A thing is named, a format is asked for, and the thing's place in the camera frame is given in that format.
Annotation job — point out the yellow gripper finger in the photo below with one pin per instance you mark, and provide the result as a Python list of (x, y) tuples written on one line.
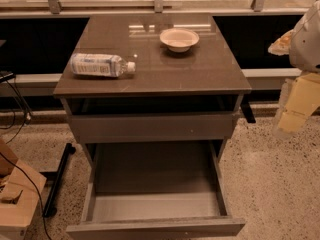
[(299, 99), (282, 45)]

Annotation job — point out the blue plastic water bottle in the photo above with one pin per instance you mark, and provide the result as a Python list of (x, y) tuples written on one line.
[(100, 65)]

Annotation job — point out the cardboard box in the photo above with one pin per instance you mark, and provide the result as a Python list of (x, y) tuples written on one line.
[(19, 196)]

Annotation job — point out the open grey bottom drawer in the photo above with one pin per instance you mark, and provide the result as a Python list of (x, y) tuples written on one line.
[(155, 191)]

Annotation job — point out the grey drawer cabinet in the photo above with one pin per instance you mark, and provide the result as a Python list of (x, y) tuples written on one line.
[(206, 79)]

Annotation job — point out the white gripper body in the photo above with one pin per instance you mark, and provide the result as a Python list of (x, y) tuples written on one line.
[(306, 45)]

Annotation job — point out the black device on left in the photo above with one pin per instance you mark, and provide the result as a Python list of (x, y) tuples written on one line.
[(6, 75)]

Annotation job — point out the closed grey upper drawer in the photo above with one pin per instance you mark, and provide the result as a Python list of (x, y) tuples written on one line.
[(146, 128)]

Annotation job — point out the white paper bowl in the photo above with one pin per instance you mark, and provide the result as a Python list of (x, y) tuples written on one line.
[(179, 40)]

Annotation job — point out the black metal floor bar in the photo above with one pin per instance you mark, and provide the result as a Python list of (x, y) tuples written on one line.
[(55, 177)]

